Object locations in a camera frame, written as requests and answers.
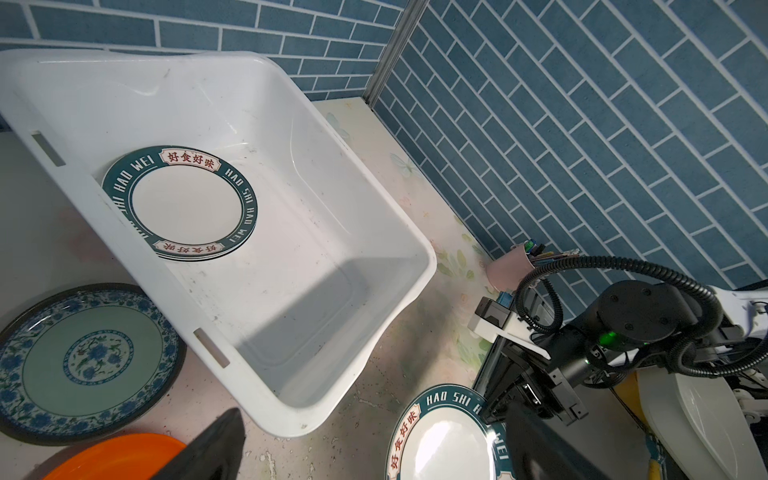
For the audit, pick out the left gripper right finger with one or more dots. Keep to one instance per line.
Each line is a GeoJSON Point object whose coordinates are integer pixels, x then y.
{"type": "Point", "coordinates": [537, 452]}

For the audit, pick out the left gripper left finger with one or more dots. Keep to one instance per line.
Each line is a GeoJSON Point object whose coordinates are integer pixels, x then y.
{"type": "Point", "coordinates": [214, 454]}

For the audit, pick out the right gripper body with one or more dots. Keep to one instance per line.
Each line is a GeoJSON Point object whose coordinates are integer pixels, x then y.
{"type": "Point", "coordinates": [514, 377]}

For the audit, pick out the orange plastic plate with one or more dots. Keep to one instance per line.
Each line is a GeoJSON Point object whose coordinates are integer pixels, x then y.
{"type": "Point", "coordinates": [133, 456]}

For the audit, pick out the green rimmed white plate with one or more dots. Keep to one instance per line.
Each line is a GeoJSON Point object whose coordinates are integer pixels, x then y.
{"type": "Point", "coordinates": [188, 205]}
{"type": "Point", "coordinates": [440, 435]}

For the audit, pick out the green blue floral plate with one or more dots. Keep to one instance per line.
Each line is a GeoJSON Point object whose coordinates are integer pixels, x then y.
{"type": "Point", "coordinates": [84, 363]}

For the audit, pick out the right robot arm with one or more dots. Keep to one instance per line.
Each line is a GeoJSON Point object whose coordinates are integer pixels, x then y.
{"type": "Point", "coordinates": [673, 356]}

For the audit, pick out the white plastic bin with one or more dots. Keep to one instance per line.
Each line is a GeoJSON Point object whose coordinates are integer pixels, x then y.
{"type": "Point", "coordinates": [257, 231]}

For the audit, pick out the pink pen cup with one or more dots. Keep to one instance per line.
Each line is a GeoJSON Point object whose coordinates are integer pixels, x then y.
{"type": "Point", "coordinates": [505, 273]}

